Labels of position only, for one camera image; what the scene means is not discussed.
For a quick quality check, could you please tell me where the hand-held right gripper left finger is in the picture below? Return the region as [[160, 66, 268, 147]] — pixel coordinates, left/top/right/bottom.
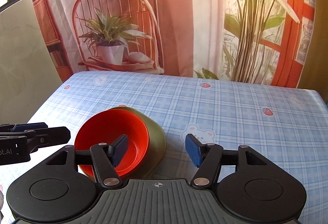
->
[[46, 134, 129, 187]]

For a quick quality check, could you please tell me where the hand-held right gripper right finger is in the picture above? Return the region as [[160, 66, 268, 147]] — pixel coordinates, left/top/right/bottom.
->
[[185, 133, 274, 187]]

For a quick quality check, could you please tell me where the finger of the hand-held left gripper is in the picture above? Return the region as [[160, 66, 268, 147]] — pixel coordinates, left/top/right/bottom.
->
[[0, 126, 71, 155], [0, 123, 49, 133]]

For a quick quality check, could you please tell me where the large red bowl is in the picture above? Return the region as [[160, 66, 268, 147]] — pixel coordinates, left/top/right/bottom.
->
[[74, 109, 149, 179]]

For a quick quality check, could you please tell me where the blue checked tablecloth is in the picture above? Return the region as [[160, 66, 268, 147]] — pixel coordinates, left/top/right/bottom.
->
[[0, 70, 328, 224]]

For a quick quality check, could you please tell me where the printed backdrop cloth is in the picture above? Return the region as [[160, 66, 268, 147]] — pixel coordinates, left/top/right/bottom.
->
[[27, 0, 317, 89]]

